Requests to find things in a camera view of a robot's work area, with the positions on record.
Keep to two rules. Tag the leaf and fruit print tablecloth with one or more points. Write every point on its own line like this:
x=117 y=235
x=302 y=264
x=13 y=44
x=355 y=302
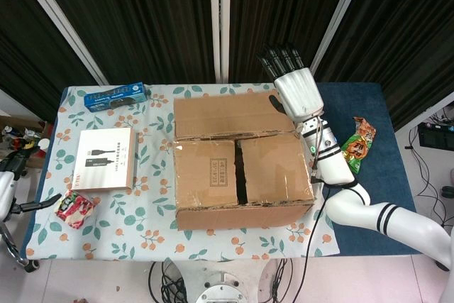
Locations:
x=124 y=232

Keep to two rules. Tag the green orange snack packet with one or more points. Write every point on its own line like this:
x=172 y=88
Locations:
x=356 y=150

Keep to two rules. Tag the metal chair leg with caster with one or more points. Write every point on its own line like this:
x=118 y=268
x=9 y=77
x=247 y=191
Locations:
x=31 y=265

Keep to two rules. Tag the red snack packet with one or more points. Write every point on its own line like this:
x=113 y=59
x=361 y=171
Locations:
x=74 y=209

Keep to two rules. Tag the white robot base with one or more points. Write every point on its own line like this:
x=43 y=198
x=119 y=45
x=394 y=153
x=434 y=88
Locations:
x=221 y=289

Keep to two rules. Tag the white upright frame post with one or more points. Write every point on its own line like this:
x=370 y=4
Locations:
x=214 y=15

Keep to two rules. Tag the black pleated curtain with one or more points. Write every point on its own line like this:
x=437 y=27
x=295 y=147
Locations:
x=142 y=15

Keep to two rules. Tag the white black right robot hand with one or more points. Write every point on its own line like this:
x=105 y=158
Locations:
x=301 y=90

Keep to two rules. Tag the blue cookie box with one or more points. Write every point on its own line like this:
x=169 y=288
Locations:
x=113 y=99

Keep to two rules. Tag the black electronic device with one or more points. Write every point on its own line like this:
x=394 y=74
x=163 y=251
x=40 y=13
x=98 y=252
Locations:
x=436 y=136

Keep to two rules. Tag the large brown cardboard box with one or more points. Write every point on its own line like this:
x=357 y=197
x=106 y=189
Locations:
x=205 y=175

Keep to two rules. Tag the box of assorted clutter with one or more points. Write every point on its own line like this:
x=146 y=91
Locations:
x=21 y=136

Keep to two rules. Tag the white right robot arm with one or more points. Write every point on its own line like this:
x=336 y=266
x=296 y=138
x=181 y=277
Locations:
x=354 y=207

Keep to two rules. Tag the white slanted frame post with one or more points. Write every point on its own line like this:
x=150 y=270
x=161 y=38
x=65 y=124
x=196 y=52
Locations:
x=337 y=15
x=56 y=15

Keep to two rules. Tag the dark blue table cover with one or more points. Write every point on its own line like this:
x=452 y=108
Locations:
x=383 y=161

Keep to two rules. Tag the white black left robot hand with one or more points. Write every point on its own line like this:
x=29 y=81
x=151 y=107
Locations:
x=7 y=193

